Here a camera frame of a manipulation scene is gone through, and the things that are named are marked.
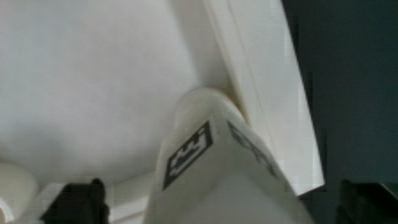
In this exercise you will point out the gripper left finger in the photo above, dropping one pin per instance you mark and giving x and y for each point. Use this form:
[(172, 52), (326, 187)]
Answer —
[(79, 206)]

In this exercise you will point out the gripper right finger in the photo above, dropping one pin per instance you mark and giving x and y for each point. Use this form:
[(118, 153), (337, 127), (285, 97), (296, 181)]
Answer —
[(369, 203)]

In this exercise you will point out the white square table top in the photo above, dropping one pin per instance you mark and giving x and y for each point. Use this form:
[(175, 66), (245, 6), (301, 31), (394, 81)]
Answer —
[(104, 58)]

